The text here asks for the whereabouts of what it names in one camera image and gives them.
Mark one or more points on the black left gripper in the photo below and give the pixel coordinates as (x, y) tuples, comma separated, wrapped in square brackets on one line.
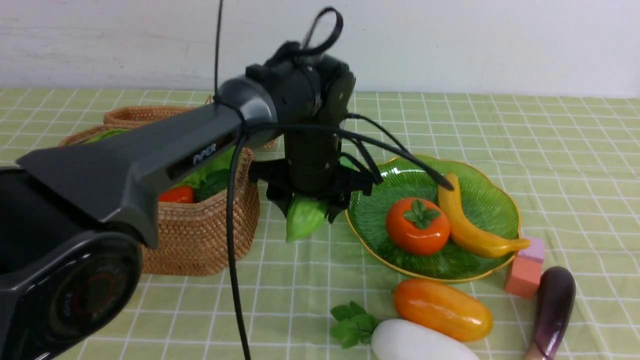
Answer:
[(310, 91)]

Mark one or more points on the green toy cucumber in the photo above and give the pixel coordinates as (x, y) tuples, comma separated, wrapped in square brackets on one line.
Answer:
[(305, 215)]

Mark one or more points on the orange toy carrot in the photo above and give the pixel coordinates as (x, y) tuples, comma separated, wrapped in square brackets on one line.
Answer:
[(198, 187)]

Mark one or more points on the orange toy persimmon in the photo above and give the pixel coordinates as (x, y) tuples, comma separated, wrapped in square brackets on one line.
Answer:
[(417, 226)]

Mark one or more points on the white toy radish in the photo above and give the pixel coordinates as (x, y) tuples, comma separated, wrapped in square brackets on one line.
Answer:
[(393, 339)]

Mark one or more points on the yellow toy banana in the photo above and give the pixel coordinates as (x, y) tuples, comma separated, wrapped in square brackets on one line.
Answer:
[(465, 234)]

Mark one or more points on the orange toy mango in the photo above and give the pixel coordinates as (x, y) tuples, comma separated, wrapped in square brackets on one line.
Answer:
[(443, 308)]

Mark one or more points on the purple toy eggplant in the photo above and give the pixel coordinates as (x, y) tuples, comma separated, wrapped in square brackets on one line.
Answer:
[(554, 306)]

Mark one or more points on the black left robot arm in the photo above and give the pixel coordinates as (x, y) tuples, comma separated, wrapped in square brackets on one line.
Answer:
[(74, 218)]

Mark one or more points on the woven wicker basket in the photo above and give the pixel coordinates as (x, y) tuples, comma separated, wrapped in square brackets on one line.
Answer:
[(192, 237)]

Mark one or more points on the green glass leaf plate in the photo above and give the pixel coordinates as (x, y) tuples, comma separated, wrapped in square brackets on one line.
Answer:
[(486, 205)]

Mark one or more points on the woven wicker basket lid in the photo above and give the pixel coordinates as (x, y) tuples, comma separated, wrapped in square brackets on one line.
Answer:
[(134, 115)]

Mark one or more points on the orange foam cube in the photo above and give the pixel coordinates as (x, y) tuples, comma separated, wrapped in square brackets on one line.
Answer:
[(523, 277)]

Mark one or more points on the pink foam cube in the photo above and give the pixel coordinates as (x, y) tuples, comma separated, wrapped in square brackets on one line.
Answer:
[(535, 252)]

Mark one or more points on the green checkered tablecloth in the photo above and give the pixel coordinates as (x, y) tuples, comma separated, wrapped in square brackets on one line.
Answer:
[(570, 164)]

